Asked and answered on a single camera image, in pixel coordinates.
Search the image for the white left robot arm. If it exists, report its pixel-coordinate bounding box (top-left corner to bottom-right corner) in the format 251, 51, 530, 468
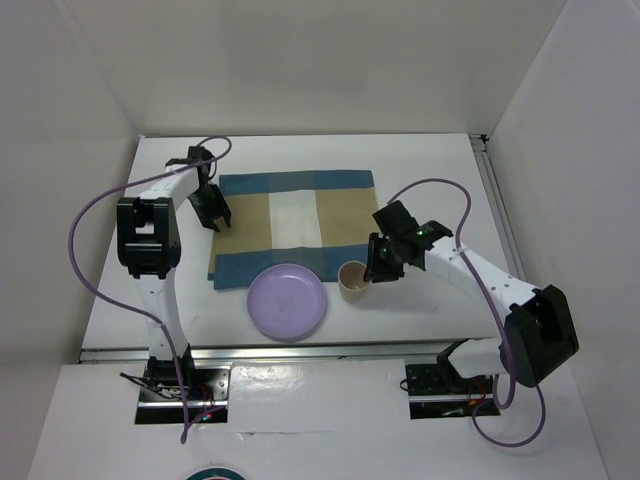
116, 144, 232, 399

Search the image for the aluminium rail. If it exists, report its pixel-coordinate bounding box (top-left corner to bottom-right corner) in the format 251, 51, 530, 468
469, 133, 549, 354
79, 337, 549, 362

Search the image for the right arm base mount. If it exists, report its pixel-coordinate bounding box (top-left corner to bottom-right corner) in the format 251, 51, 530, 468
399, 364, 500, 420

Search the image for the blue beige checked placemat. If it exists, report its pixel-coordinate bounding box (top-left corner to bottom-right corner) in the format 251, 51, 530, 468
208, 170, 378, 291

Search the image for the beige cup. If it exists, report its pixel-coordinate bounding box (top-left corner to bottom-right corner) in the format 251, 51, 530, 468
337, 261, 369, 303

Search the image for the aluminium right side rail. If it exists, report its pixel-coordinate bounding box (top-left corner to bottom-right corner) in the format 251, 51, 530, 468
469, 133, 549, 354

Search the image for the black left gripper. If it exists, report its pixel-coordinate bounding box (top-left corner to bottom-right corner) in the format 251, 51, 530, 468
187, 183, 231, 232

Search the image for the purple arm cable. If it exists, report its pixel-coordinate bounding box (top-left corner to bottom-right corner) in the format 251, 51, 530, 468
385, 177, 547, 447
67, 136, 234, 445

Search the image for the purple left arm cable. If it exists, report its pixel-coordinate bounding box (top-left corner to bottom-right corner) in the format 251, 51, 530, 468
67, 136, 234, 445

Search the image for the purple plastic plate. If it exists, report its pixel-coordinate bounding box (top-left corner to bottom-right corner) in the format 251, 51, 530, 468
246, 264, 327, 342

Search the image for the aluminium front rail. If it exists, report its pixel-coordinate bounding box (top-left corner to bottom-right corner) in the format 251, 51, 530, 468
79, 337, 549, 362

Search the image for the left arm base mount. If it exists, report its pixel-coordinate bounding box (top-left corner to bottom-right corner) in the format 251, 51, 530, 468
119, 358, 231, 425

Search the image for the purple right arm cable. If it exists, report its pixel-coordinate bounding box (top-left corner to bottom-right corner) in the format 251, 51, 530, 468
385, 177, 547, 447

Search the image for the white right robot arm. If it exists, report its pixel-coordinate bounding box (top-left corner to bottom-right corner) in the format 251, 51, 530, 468
364, 201, 579, 392

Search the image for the green round sticker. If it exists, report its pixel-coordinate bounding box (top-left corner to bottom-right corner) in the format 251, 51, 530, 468
186, 466, 247, 480

